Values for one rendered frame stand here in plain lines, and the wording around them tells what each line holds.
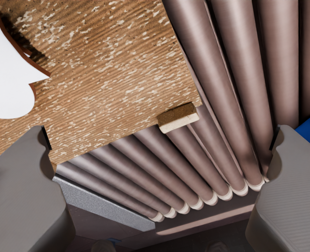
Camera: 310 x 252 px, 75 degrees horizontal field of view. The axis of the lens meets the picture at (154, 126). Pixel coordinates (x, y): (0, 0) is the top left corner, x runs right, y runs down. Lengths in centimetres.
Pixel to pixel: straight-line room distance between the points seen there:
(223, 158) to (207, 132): 11
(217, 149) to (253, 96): 14
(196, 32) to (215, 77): 7
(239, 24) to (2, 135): 36
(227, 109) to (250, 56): 10
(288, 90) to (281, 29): 12
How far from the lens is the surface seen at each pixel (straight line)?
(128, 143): 39
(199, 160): 47
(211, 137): 41
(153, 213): 74
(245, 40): 30
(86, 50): 25
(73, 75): 27
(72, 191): 56
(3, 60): 24
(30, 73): 24
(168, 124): 29
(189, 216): 77
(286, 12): 31
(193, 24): 26
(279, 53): 34
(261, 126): 44
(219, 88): 33
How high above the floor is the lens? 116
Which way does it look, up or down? 42 degrees down
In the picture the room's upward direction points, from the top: 171 degrees clockwise
